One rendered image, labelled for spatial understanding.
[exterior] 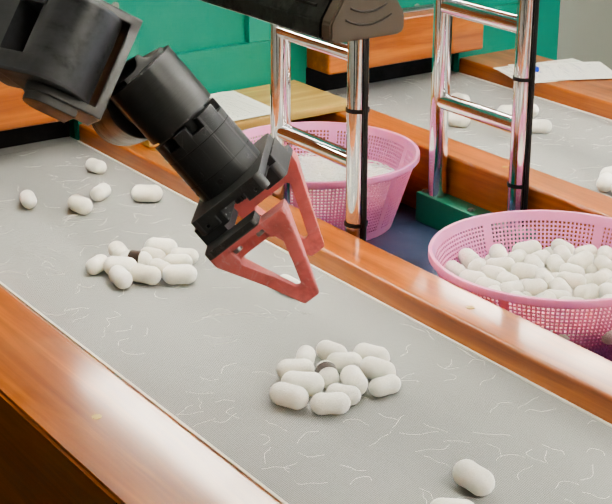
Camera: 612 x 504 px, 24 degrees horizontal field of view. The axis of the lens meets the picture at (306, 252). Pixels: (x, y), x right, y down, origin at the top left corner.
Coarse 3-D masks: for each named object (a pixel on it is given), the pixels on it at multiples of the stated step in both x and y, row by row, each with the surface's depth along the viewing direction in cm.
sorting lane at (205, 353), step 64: (0, 192) 180; (64, 192) 180; (128, 192) 180; (0, 256) 160; (64, 256) 160; (256, 256) 160; (64, 320) 144; (128, 320) 144; (192, 320) 144; (256, 320) 144; (320, 320) 144; (384, 320) 144; (128, 384) 130; (192, 384) 130; (256, 384) 130; (448, 384) 130; (512, 384) 130; (256, 448) 119; (320, 448) 119; (384, 448) 119; (448, 448) 119; (512, 448) 119; (576, 448) 119
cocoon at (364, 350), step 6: (354, 348) 134; (360, 348) 133; (366, 348) 133; (372, 348) 133; (378, 348) 133; (384, 348) 133; (360, 354) 133; (366, 354) 133; (372, 354) 132; (378, 354) 132; (384, 354) 132
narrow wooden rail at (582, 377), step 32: (128, 160) 189; (160, 160) 184; (192, 192) 176; (320, 224) 162; (320, 256) 156; (352, 256) 153; (384, 256) 153; (384, 288) 147; (416, 288) 145; (448, 288) 145; (448, 320) 139; (480, 320) 137; (512, 320) 137; (480, 352) 136; (512, 352) 132; (544, 352) 131; (576, 352) 131; (544, 384) 129; (576, 384) 126; (608, 384) 125; (608, 416) 123
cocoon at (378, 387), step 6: (378, 378) 128; (384, 378) 128; (390, 378) 128; (396, 378) 128; (372, 384) 127; (378, 384) 127; (384, 384) 127; (390, 384) 127; (396, 384) 128; (372, 390) 127; (378, 390) 127; (384, 390) 127; (390, 390) 128; (396, 390) 128; (378, 396) 127
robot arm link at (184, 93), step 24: (168, 48) 105; (144, 72) 103; (168, 72) 104; (120, 96) 105; (144, 96) 104; (168, 96) 104; (192, 96) 105; (144, 120) 105; (168, 120) 104; (192, 120) 106
